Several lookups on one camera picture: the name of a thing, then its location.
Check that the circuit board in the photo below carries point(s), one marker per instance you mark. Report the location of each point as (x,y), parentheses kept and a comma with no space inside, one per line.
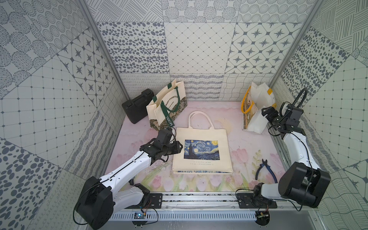
(139,219)
(262,218)

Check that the starry night canvas tote bag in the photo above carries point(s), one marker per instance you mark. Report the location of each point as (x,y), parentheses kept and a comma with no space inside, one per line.
(205,151)

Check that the pink floral table mat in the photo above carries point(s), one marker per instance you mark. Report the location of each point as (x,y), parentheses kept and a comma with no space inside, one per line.
(254,156)

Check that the yellow handled white bag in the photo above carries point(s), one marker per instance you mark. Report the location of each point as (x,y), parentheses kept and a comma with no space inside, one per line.
(256,98)

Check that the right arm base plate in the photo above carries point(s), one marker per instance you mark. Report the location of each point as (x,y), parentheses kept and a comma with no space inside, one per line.
(251,201)

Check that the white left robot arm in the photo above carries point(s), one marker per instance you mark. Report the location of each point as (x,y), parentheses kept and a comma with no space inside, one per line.
(115,180)

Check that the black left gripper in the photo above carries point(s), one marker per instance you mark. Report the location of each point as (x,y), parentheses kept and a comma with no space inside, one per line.
(174,146)

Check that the right circuit board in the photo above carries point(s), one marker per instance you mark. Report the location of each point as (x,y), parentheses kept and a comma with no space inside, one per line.
(262,218)

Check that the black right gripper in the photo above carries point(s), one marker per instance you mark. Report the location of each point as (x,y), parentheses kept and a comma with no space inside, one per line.
(270,117)

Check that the black plastic tool case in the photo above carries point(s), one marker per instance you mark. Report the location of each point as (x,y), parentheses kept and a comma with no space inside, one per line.
(135,109)

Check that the aluminium mounting rail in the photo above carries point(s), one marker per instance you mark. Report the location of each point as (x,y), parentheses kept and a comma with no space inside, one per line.
(198,199)

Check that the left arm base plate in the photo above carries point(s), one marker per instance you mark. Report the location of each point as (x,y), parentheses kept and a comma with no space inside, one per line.
(151,201)

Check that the left circuit board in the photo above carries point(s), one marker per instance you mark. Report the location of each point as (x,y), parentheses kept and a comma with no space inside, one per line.
(139,219)

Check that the green handled exhibition tote bag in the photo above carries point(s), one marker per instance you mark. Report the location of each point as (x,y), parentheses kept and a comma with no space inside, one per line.
(166,106)

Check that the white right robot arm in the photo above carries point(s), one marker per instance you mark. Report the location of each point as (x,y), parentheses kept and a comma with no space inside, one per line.
(304,182)

